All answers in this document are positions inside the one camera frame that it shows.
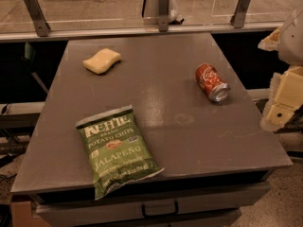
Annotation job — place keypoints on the right metal rail bracket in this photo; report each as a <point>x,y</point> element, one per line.
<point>239,16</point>

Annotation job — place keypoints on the horizontal metal rail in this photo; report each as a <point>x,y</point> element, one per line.
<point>65,35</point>

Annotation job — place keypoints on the grey drawer with handle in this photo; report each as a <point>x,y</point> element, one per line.
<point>206,207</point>

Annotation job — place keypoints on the red cola can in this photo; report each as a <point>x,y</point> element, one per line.
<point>210,81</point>

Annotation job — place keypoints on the middle metal rail bracket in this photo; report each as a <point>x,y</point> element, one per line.
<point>163,15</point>

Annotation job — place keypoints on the left metal rail bracket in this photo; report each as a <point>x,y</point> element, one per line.
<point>40,24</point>

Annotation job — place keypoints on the green jalapeno chip bag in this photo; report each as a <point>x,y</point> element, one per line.
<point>116,150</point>

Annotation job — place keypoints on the metal rail bracket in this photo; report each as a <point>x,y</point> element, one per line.
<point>40,24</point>
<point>239,16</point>
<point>163,15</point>

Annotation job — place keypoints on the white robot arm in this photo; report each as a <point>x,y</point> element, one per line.
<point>286,95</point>

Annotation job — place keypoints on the yellow sponge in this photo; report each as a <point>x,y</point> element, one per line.
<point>102,61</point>

